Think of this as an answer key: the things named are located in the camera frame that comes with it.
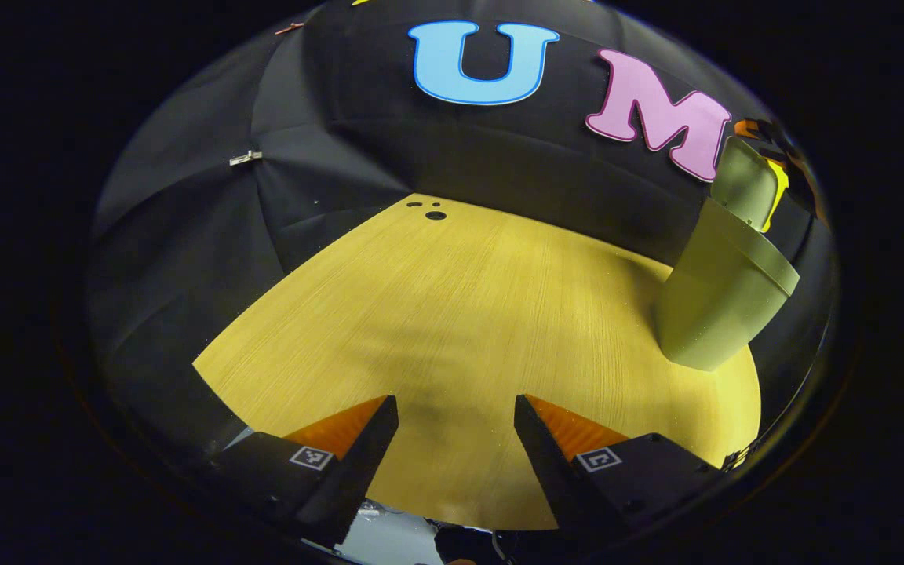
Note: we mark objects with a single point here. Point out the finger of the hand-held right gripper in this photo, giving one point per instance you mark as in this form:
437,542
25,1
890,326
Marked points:
752,129

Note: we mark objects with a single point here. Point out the small red clip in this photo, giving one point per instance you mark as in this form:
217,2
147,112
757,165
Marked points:
289,28

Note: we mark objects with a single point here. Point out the black backdrop cloth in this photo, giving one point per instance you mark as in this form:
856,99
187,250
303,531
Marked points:
389,141

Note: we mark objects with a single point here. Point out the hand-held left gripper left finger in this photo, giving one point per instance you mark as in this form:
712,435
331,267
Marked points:
362,463

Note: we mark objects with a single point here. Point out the pale green garbage bin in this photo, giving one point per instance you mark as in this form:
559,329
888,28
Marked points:
715,298

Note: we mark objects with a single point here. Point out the small metal clip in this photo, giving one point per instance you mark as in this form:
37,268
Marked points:
246,158

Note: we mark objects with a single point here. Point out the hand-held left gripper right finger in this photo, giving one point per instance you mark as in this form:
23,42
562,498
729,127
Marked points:
546,463

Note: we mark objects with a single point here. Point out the wooden desktop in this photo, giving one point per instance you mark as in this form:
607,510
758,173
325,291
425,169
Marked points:
460,314

